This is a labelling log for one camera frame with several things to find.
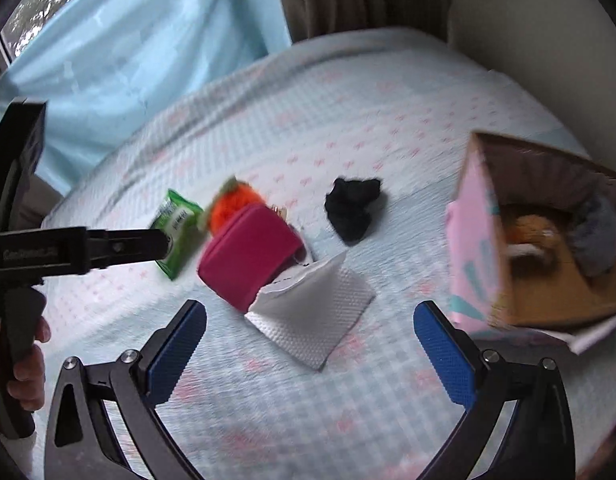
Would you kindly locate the green snack packet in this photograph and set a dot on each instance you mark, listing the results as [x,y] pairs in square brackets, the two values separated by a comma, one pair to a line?
[177,220]

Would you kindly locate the pink cardboard box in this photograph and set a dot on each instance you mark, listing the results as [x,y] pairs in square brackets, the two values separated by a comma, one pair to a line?
[492,240]

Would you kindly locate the light blue curtain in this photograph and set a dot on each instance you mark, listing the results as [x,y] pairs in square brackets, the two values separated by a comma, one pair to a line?
[128,65]

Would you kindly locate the brown plush toy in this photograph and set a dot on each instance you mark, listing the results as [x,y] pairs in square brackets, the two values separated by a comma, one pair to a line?
[530,240]

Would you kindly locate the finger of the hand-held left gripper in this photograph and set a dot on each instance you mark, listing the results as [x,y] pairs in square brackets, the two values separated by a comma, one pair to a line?
[130,247]

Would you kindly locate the orange plush toy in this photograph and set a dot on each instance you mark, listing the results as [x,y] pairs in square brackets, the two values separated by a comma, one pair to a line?
[231,207]

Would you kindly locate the person's left hand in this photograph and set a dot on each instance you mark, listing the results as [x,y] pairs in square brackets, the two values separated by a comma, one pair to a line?
[30,365]

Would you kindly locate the white paper napkin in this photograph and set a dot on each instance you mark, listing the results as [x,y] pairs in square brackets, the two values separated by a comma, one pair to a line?
[315,310]

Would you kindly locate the black cloth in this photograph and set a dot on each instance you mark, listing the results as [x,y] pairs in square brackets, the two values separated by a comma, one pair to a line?
[353,207]

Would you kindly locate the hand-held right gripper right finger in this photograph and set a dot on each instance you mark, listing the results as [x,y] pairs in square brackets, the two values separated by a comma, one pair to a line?
[445,350]

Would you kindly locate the grey cloth in box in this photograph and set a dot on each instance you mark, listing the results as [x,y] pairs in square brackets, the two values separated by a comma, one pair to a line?
[595,235]

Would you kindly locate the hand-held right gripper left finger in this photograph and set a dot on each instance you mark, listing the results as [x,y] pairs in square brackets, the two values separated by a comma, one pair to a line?
[175,347]

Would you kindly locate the pink pouch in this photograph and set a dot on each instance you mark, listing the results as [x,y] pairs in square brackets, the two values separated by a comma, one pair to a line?
[248,260]

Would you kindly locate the light blue quilted blanket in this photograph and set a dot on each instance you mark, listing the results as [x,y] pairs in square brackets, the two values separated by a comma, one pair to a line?
[308,185]

